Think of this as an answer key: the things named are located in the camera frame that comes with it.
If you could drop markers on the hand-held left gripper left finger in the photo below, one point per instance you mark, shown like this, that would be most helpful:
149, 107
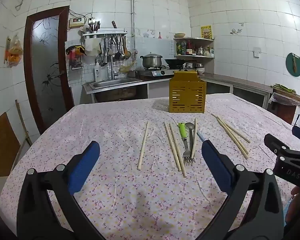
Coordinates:
85, 165

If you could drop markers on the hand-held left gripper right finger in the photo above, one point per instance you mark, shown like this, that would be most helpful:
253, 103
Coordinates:
216, 165

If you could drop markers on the wooden chopstick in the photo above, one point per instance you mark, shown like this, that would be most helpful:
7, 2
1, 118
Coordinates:
194, 137
233, 141
177, 148
172, 146
231, 129
143, 146
233, 137

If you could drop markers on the yellow slotted utensil holder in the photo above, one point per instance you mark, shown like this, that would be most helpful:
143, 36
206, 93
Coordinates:
187, 97

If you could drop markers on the plastic covered side table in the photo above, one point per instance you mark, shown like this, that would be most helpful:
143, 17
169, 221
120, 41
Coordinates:
285, 110

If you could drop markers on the metal spoon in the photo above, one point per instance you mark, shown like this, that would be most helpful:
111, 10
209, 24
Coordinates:
189, 127

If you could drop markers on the green vegetables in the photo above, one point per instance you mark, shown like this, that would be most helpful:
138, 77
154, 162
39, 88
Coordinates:
283, 88

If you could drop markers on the green round cutting board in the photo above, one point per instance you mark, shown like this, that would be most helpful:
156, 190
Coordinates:
299, 66

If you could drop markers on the kitchen counter with cabinets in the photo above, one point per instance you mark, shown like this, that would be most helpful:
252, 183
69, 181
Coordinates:
240, 83

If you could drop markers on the wooden stick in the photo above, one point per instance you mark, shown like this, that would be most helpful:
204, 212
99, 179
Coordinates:
21, 118

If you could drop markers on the brown wooden board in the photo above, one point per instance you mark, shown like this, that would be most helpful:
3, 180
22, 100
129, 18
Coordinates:
2, 145

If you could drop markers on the steel sink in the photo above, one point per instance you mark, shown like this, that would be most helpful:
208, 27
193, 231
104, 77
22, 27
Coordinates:
110, 83

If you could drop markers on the white soap bottle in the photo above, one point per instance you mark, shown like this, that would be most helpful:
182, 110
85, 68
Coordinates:
97, 71

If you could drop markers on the steel faucet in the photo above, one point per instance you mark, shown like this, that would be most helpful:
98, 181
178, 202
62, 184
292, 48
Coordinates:
112, 72

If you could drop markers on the wooden frosted glass door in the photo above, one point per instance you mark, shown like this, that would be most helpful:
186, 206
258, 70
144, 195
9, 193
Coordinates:
46, 67

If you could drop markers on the gas stove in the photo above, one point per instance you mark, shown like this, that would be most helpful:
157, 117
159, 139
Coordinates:
157, 73

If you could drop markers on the black wok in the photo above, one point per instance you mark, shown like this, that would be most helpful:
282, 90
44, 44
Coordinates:
176, 62

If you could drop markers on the white corner shelf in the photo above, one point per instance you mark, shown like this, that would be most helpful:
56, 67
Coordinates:
193, 57

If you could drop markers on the red and yellow hanging bag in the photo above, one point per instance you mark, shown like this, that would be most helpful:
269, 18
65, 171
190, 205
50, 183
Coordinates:
76, 51

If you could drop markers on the white hanging cloth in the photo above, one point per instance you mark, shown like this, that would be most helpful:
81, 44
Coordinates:
93, 47

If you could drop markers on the row of condiment bottles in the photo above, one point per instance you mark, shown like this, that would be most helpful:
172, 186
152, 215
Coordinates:
187, 48

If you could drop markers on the steel pot with lid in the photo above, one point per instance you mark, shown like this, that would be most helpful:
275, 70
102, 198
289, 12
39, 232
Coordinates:
152, 61

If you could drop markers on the plastic bag of oranges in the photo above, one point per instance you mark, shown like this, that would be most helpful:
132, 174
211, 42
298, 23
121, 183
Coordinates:
15, 55

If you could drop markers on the beige bowl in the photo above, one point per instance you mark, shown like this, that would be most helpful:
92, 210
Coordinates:
180, 35

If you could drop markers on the cutlery cup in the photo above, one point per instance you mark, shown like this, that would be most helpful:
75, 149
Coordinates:
93, 28

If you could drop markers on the wall hooks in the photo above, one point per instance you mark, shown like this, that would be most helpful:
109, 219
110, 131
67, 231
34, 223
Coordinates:
236, 31

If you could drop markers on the yellow wall poster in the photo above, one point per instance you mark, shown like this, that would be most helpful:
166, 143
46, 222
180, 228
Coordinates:
206, 32

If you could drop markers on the wall utensil rack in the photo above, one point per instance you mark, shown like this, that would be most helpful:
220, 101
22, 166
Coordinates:
105, 33

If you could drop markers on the white wall controller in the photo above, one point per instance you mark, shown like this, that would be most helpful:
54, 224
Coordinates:
77, 23

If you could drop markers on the metal wall pipe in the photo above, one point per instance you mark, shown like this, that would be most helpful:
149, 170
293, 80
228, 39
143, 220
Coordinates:
133, 10

